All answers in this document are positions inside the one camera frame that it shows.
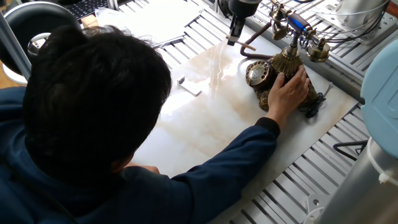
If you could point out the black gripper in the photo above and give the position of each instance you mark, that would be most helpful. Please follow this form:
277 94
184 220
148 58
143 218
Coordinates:
245 7

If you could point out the antique red gold telephone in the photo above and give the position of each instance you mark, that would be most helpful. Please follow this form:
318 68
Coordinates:
258 74

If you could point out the person's right forearm blue sleeve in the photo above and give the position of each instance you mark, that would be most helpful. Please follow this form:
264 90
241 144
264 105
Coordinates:
233 149

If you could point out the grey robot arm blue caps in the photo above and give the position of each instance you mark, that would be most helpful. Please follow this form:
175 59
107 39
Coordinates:
357 193

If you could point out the antique brass phone handset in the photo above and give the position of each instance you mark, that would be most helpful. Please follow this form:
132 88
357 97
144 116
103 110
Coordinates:
298 23

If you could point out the person's right hand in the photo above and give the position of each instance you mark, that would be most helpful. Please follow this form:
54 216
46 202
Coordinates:
287 96

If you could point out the person's left hand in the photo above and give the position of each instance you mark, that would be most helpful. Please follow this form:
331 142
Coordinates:
149 169

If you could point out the printed paper stack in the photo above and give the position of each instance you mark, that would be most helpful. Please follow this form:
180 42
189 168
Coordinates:
149 21

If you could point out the glossy marble board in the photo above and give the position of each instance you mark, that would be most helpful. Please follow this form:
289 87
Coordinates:
217 118

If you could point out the silver metal cylinder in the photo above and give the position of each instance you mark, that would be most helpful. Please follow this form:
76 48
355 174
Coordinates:
357 12

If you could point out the silver perforated mounting plate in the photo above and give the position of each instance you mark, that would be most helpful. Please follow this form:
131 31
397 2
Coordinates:
385 28

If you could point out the black computer keyboard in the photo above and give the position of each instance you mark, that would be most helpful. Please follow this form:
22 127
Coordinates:
84 7

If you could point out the person's head black hair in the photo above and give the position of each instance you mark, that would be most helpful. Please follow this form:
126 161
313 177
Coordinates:
93 93

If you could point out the person's body dark blue clothes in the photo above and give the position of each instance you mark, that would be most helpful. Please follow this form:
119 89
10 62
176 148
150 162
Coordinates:
124 202

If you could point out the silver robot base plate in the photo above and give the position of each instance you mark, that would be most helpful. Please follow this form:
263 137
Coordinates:
314 202

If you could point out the aluminium profile post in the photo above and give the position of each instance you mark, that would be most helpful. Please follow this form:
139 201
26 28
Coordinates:
12 46

